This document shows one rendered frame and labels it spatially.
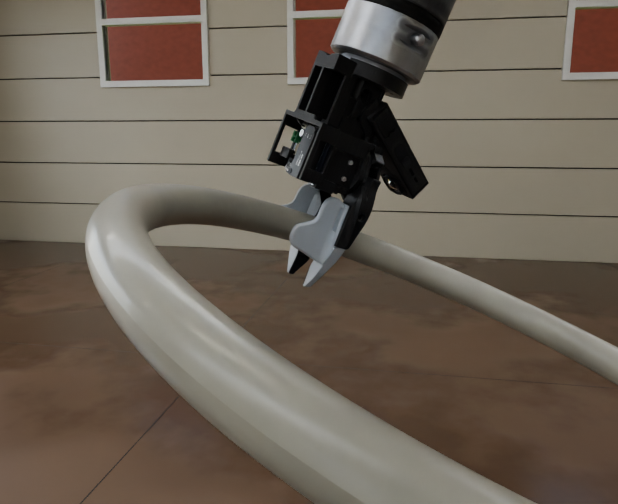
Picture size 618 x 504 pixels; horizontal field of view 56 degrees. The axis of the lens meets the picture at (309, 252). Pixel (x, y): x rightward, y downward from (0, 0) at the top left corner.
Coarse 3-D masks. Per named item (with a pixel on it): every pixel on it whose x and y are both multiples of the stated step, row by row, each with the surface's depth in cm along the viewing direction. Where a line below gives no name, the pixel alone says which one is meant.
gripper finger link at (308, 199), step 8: (304, 184) 57; (304, 192) 58; (312, 192) 58; (320, 192) 58; (296, 200) 58; (304, 200) 58; (312, 200) 59; (320, 200) 58; (296, 208) 58; (304, 208) 58; (312, 208) 58; (296, 256) 59; (304, 256) 59; (288, 264) 60; (296, 264) 59; (288, 272) 59
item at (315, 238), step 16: (320, 208) 54; (336, 208) 54; (304, 224) 53; (320, 224) 54; (336, 224) 55; (304, 240) 53; (320, 240) 54; (320, 256) 55; (336, 256) 55; (320, 272) 55
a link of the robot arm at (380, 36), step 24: (360, 0) 50; (360, 24) 49; (384, 24) 49; (408, 24) 49; (336, 48) 52; (360, 48) 49; (384, 48) 49; (408, 48) 49; (432, 48) 52; (408, 72) 50
